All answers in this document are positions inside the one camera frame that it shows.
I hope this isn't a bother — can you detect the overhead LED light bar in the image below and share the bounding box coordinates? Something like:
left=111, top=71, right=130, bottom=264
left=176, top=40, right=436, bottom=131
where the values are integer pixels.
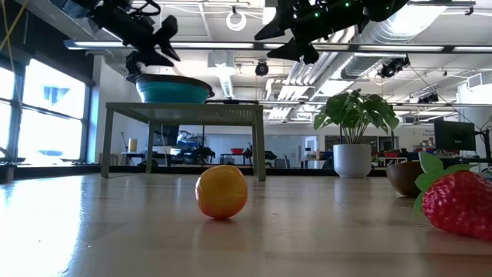
left=63, top=38, right=492, bottom=55

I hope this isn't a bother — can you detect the black ceiling spotlight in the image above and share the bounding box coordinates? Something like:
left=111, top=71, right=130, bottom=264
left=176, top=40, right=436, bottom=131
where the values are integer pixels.
left=376, top=55, right=411, bottom=80

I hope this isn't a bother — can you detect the white hanging ring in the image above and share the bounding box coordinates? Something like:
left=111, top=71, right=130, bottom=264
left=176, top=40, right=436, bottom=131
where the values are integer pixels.
left=225, top=11, right=248, bottom=32

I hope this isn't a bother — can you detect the blue collapsible colander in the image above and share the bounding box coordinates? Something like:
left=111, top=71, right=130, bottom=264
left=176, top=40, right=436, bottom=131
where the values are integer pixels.
left=125, top=72, right=215, bottom=105

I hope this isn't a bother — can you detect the yellow hanging cable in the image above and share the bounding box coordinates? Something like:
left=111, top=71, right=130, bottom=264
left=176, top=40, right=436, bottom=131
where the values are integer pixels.
left=0, top=0, right=28, bottom=53

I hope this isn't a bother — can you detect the green plant in white pot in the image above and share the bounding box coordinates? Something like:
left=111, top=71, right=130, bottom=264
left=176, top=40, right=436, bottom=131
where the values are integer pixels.
left=313, top=88, right=401, bottom=179

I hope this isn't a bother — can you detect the orange toy pear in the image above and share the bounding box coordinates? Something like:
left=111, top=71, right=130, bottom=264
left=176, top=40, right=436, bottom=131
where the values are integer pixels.
left=194, top=164, right=250, bottom=220

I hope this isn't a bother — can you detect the green perforated metal riser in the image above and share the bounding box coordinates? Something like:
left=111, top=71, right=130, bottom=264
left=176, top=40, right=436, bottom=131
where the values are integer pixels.
left=100, top=102, right=267, bottom=182

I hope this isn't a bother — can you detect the black computer monitor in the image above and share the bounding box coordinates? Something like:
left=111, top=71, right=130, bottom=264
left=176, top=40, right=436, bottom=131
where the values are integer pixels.
left=434, top=119, right=477, bottom=152

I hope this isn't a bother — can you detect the black aluminium table frame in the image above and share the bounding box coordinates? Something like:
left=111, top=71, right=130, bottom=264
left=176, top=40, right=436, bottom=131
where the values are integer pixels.
left=13, top=164, right=387, bottom=179

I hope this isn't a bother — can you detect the red toy strawberry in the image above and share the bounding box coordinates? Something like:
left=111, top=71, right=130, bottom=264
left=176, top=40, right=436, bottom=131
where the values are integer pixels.
left=413, top=151, right=492, bottom=242

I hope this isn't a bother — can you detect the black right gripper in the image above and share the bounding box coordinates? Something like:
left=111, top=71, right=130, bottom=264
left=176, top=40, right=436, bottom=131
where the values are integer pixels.
left=253, top=0, right=370, bottom=65

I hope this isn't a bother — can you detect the toy kiwi half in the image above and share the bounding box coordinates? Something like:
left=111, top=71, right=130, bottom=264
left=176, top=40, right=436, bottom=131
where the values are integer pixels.
left=385, top=160, right=426, bottom=198

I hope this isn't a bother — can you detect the large window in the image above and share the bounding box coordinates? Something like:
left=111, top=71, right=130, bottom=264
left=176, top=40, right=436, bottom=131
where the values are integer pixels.
left=0, top=57, right=88, bottom=155

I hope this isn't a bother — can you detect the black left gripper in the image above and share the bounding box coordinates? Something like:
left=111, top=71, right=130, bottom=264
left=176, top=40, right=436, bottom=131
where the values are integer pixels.
left=91, top=2, right=181, bottom=75

